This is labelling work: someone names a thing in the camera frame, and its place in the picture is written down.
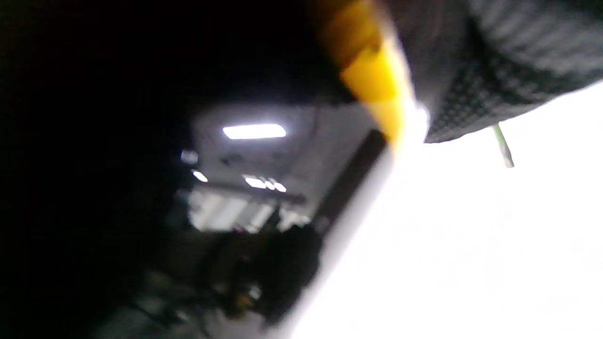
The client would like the thin green stick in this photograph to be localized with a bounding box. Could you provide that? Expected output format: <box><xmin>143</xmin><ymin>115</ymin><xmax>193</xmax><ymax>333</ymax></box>
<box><xmin>492</xmin><ymin>123</ymin><xmax>515</xmax><ymax>169</ymax></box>

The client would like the dark bulky equipment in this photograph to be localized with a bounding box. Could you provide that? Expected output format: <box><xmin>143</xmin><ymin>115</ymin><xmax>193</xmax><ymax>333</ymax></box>
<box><xmin>203</xmin><ymin>224</ymin><xmax>326</xmax><ymax>328</ymax></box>

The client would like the long ceiling light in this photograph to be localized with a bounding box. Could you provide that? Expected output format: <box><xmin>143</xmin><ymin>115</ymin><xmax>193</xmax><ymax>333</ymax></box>
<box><xmin>222</xmin><ymin>123</ymin><xmax>287</xmax><ymax>140</ymax></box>

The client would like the person's left hand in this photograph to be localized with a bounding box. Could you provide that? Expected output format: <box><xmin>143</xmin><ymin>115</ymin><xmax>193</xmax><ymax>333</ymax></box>
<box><xmin>383</xmin><ymin>0</ymin><xmax>603</xmax><ymax>144</ymax></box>

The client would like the yellow object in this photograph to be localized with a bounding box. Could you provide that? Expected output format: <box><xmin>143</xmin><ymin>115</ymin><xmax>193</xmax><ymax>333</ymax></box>
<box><xmin>315</xmin><ymin>0</ymin><xmax>417</xmax><ymax>151</ymax></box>

